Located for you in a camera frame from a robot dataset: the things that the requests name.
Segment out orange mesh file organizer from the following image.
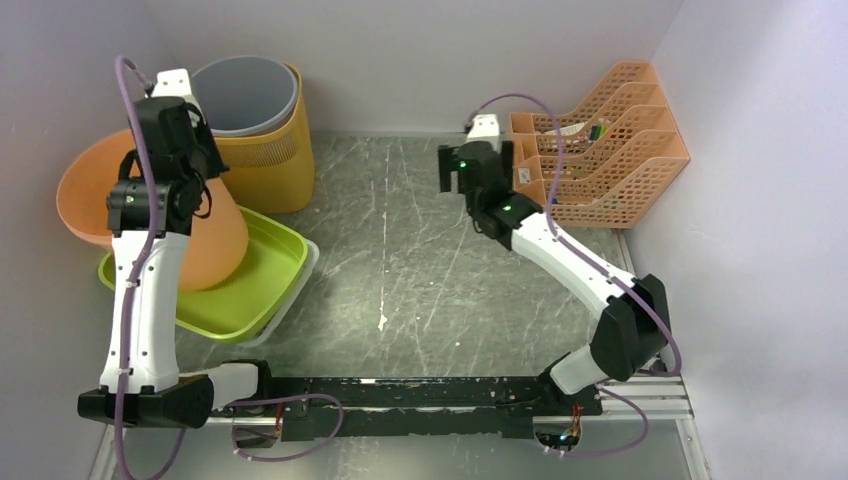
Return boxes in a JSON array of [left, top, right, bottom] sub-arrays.
[[509, 61, 690, 230]]

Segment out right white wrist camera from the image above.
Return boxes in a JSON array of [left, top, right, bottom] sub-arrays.
[[464, 114, 501, 149]]

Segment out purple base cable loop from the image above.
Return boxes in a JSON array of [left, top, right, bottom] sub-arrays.
[[230, 394, 346, 464]]

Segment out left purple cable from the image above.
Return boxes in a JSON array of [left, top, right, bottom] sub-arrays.
[[112, 55, 190, 480]]

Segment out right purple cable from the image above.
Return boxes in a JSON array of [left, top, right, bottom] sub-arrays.
[[463, 92, 684, 379]]

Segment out white plastic basket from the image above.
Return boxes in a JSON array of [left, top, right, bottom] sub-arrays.
[[239, 240, 320, 348]]

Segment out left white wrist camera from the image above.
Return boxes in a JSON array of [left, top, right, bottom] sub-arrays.
[[150, 68, 199, 107]]

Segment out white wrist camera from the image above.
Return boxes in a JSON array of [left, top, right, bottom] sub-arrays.
[[464, 114, 501, 149], [150, 68, 199, 107]]

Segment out yellow mesh waste bin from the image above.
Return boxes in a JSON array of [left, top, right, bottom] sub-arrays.
[[214, 64, 315, 214]]

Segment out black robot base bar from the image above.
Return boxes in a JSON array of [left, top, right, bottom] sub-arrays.
[[225, 374, 604, 444]]

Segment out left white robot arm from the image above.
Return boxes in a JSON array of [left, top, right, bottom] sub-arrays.
[[77, 96, 277, 429]]

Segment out grey plastic bin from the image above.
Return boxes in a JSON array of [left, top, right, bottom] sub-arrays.
[[191, 55, 301, 138]]

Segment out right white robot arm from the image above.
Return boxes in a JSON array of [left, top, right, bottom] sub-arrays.
[[437, 141, 670, 414]]

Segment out aluminium rail frame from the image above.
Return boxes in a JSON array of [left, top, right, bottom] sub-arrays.
[[89, 231, 711, 480]]

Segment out green plastic basin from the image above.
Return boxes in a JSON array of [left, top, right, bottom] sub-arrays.
[[97, 206, 311, 342]]

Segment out orange plastic bucket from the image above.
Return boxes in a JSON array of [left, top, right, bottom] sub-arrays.
[[56, 129, 249, 291]]

